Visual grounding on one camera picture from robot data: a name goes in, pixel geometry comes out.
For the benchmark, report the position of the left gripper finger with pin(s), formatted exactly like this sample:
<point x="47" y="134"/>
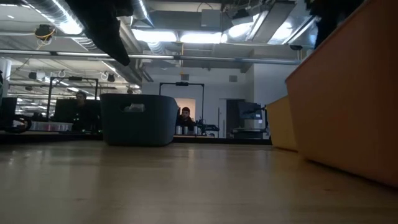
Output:
<point x="109" y="40"/>

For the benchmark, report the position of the silver soda can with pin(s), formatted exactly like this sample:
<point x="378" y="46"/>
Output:
<point x="136" y="108"/>

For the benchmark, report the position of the orange plastic bin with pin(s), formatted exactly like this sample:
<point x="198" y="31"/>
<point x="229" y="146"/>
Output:
<point x="348" y="109"/>

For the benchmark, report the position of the teal plastic bin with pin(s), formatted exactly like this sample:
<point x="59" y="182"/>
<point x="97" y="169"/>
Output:
<point x="140" y="130"/>

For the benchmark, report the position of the yellow plastic bin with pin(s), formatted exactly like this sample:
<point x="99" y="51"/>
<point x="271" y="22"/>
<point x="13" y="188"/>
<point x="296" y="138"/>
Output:
<point x="281" y="127"/>

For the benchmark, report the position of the black background robot arm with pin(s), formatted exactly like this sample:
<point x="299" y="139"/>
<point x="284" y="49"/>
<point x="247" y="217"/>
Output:
<point x="206" y="127"/>

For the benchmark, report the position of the bright ceiling light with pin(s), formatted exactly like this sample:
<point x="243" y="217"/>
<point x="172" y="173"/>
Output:
<point x="200" y="38"/>
<point x="154" y="35"/>

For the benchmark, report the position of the person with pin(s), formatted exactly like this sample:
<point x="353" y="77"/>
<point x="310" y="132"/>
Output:
<point x="81" y="107"/>
<point x="185" y="118"/>

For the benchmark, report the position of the grey horizontal ceiling pipe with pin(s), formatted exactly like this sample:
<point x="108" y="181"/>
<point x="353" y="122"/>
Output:
<point x="202" y="58"/>

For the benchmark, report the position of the pale door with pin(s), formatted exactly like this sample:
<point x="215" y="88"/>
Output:
<point x="190" y="102"/>

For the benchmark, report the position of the grey ceiling box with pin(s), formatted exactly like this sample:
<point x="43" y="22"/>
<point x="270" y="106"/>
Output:
<point x="211" y="18"/>

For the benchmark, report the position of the small background silver can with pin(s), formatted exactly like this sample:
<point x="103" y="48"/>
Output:
<point x="178" y="130"/>
<point x="185" y="130"/>

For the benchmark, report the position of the large silver spiral duct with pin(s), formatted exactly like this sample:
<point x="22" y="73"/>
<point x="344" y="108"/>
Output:
<point x="79" y="42"/>

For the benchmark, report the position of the silver spiral ceiling duct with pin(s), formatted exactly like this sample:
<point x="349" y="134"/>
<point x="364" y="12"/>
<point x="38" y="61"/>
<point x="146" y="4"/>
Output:
<point x="143" y="12"/>

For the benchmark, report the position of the black ceiling camera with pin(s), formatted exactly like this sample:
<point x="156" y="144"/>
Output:
<point x="295" y="47"/>

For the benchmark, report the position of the black gantry frame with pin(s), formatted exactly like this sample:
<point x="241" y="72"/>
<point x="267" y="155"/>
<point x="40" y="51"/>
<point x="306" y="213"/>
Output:
<point x="182" y="83"/>
<point x="74" y="78"/>

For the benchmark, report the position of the flat metal ceiling duct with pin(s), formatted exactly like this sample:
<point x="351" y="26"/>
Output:
<point x="270" y="21"/>

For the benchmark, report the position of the grey wall vent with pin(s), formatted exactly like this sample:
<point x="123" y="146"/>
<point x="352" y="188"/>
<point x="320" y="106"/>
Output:
<point x="233" y="78"/>
<point x="185" y="77"/>

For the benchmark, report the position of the dark wall monitor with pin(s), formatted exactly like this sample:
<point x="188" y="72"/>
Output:
<point x="248" y="110"/>

